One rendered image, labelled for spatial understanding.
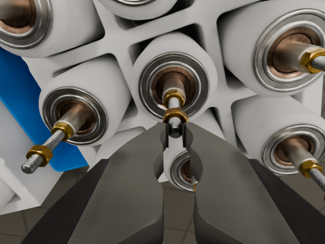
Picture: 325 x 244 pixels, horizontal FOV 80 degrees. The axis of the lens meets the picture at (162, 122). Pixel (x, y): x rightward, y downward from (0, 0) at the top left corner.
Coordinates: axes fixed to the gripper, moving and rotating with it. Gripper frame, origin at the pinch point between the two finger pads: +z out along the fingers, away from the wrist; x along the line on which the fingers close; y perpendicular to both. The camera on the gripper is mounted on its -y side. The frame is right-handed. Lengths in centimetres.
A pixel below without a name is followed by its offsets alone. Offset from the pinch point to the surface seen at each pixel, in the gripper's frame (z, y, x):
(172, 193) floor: 34, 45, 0
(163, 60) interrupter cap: 9.0, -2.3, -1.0
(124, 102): 13.5, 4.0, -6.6
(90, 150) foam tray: 16.3, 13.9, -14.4
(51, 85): 9.4, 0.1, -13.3
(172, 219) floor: 34, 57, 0
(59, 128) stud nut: 5.4, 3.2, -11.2
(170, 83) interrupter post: 7.5, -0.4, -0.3
